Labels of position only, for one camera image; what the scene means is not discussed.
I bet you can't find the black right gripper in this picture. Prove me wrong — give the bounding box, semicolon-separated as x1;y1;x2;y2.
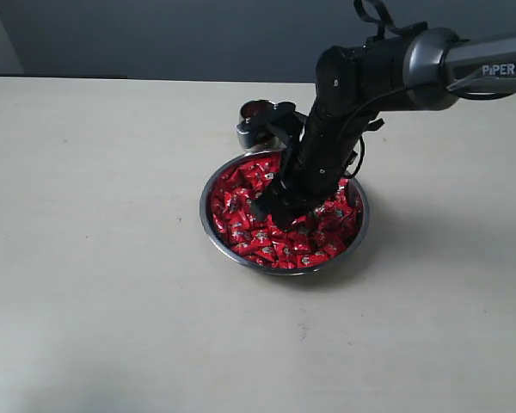
250;99;378;232

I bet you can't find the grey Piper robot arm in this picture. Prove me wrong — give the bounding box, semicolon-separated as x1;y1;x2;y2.
251;28;516;229

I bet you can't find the metal bowl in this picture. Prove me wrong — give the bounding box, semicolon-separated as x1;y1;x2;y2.
200;151;370;276

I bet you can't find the stainless steel cup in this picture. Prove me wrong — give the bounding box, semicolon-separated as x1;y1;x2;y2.
236;100;281;153

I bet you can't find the red wrapped candy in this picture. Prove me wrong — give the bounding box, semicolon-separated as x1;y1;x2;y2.
273;240;296;263
322;237;347;258
296;254;316;268
255;246;277;262
230;242;256;256

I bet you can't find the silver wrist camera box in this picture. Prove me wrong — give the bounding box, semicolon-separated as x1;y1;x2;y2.
254;102;307;148

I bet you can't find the black cable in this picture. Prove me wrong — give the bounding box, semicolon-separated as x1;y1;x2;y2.
339;85;409;178

